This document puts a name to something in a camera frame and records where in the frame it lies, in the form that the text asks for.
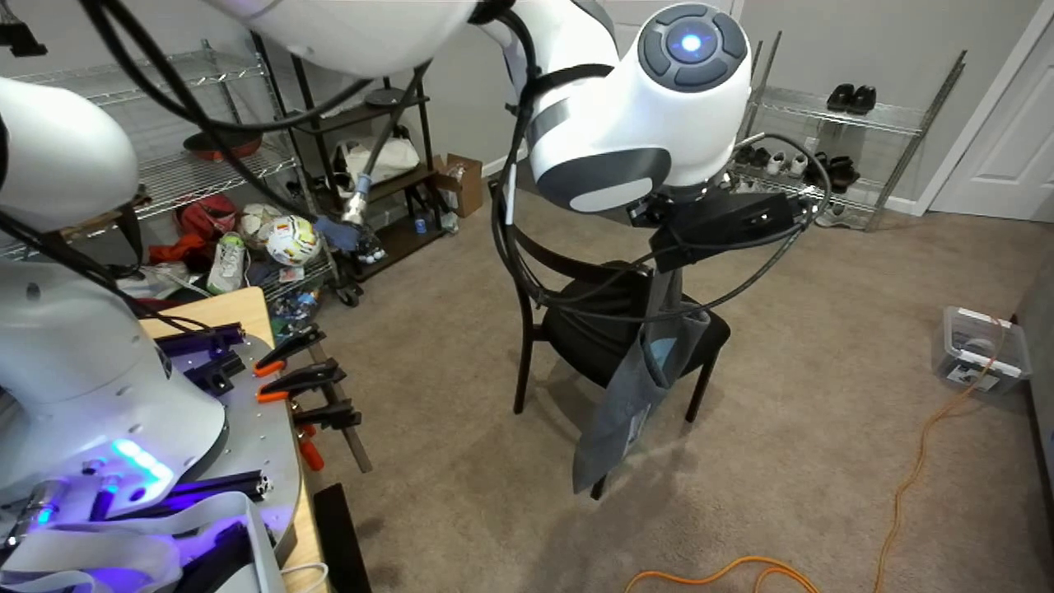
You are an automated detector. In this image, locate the white closet door right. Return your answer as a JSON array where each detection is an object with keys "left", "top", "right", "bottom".
[{"left": 932, "top": 0, "right": 1054, "bottom": 223}]

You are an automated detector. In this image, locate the soccer ball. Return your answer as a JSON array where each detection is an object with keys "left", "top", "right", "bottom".
[{"left": 264, "top": 215, "right": 320, "bottom": 268}]

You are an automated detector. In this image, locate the cardboard box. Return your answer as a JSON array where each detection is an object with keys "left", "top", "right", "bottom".
[{"left": 435, "top": 153, "right": 487, "bottom": 218}]

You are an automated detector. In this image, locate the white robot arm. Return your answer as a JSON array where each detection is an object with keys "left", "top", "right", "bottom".
[{"left": 0, "top": 0, "right": 753, "bottom": 502}]

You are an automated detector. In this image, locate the chrome wire shelf left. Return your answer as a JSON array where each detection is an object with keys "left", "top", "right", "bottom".
[{"left": 7, "top": 35, "right": 343, "bottom": 299}]

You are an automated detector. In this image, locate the black bar clamp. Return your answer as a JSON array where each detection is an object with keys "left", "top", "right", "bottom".
[{"left": 253, "top": 326, "right": 373, "bottom": 474}]

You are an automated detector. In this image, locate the red round pan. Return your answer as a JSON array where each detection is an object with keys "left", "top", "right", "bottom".
[{"left": 185, "top": 127, "right": 264, "bottom": 160}]

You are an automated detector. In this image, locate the grey fabric bag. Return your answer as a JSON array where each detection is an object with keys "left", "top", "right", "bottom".
[{"left": 573, "top": 271, "right": 713, "bottom": 489}]

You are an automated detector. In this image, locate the black metal shelf rack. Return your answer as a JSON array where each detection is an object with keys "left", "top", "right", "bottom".
[{"left": 253, "top": 35, "right": 461, "bottom": 306}]

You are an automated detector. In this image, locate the red bag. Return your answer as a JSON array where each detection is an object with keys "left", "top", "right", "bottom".
[{"left": 148, "top": 193, "right": 240, "bottom": 262}]

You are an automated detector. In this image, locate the black shoes top shelf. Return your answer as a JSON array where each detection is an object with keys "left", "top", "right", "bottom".
[{"left": 826, "top": 81, "right": 878, "bottom": 115}]

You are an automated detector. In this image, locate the orange extension cable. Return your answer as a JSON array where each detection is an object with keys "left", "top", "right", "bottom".
[{"left": 624, "top": 393, "right": 991, "bottom": 593}]

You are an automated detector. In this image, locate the chrome wire shoe rack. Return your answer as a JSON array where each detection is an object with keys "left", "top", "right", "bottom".
[{"left": 730, "top": 40, "right": 966, "bottom": 230}]

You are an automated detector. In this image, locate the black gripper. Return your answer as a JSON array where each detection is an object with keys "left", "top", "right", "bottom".
[{"left": 648, "top": 190, "right": 809, "bottom": 271}]

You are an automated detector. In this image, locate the black wooden chair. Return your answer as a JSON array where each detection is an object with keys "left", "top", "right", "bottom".
[{"left": 484, "top": 175, "right": 734, "bottom": 504}]

